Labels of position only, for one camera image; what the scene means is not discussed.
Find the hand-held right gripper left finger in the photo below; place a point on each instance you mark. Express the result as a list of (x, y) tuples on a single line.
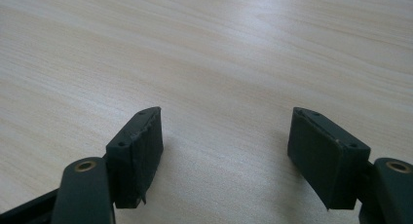
[(136, 159)]

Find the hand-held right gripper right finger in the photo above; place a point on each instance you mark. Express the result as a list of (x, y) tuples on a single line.
[(324, 162)]

